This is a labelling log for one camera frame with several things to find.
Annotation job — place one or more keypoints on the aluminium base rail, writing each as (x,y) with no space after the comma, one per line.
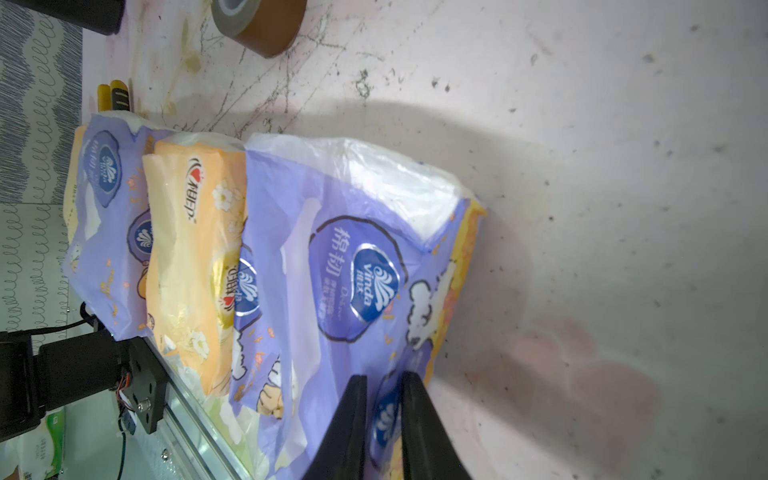
(187,444)

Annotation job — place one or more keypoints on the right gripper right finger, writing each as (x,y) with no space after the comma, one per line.
(427,451)

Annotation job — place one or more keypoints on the yellow handled pliers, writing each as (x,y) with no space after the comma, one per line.
(114,96)

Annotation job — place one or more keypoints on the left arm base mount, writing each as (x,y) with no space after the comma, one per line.
(148,379)

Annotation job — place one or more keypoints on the yellow tissue pack top shelf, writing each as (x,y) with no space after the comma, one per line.
(69,209)

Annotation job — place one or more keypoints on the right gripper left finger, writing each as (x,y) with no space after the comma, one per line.
(341,455)

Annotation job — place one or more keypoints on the purple tissue pack shelf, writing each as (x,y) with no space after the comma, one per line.
(107,261)
(353,259)

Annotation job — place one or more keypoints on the purple tissue pack top shelf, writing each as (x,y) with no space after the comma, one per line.
(107,261)

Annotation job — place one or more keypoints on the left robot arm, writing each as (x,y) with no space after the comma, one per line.
(60,373)

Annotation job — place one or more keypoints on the yellow tissue pack shelf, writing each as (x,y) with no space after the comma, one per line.
(197,191)
(69,209)

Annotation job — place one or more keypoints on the brown tape roll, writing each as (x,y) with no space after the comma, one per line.
(266,27)

